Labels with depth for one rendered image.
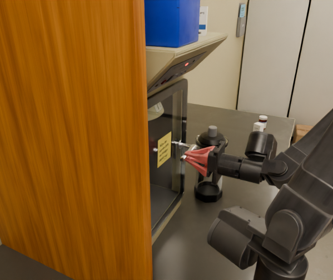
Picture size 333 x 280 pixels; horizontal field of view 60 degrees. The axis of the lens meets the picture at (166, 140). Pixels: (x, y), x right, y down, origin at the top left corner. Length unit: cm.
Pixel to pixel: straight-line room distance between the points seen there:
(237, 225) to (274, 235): 7
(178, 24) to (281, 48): 311
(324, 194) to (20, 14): 50
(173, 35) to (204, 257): 60
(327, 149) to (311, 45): 324
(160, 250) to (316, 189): 60
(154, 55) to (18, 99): 28
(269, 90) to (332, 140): 335
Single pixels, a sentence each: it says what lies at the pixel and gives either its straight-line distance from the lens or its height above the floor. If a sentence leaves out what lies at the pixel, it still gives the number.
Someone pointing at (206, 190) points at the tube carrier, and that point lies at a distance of 102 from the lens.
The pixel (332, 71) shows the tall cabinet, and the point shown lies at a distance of 361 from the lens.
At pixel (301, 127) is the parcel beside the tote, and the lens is 361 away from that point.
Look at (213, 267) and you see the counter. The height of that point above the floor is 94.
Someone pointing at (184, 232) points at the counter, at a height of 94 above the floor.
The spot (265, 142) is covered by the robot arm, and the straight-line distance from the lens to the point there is 75.
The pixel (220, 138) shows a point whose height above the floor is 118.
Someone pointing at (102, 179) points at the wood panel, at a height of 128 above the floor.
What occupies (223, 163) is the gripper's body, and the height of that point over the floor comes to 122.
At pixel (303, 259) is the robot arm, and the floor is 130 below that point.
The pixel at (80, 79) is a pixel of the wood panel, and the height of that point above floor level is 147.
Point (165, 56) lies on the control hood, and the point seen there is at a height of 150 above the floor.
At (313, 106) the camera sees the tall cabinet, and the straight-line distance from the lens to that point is 371.
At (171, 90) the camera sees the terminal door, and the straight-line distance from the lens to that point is 73.
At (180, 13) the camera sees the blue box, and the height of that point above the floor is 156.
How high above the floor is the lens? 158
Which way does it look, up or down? 26 degrees down
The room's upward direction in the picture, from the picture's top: straight up
